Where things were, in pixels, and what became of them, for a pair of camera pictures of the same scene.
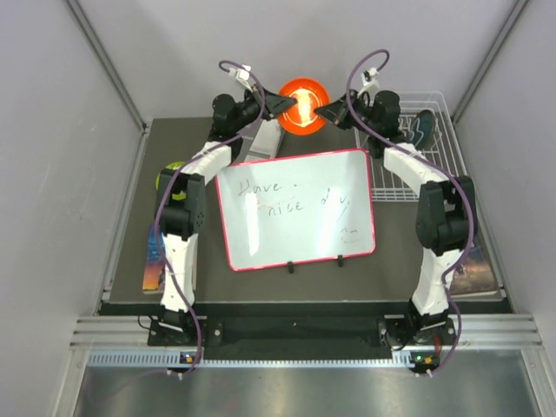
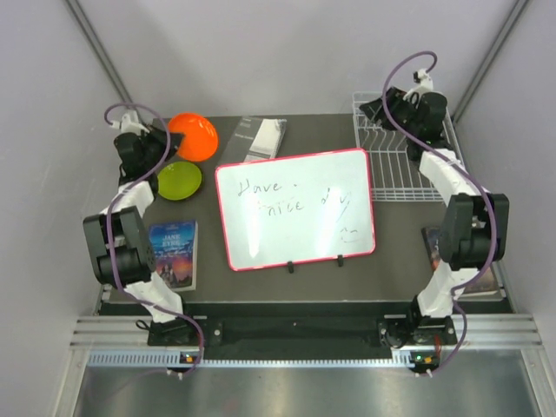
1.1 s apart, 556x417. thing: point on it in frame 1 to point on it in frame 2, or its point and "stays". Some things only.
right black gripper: x=336 y=113 to x=394 y=101
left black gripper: x=274 y=104 to x=155 y=135
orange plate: x=301 y=119 to x=200 y=138
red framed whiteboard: x=297 y=209 stays
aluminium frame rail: x=110 y=333 stays
